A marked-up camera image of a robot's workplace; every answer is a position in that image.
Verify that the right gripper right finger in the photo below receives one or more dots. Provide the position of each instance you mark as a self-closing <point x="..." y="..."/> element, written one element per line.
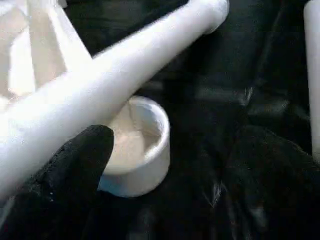
<point x="280" y="190"/>

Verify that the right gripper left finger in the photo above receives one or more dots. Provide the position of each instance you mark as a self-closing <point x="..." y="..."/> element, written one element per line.
<point x="60" y="195"/>

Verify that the white plastic table leg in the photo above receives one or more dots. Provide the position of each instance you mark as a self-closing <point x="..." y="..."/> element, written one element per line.
<point x="312" y="75"/>
<point x="110" y="85"/>

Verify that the black mat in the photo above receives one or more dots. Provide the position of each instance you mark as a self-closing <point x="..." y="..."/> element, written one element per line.
<point x="225" y="75"/>

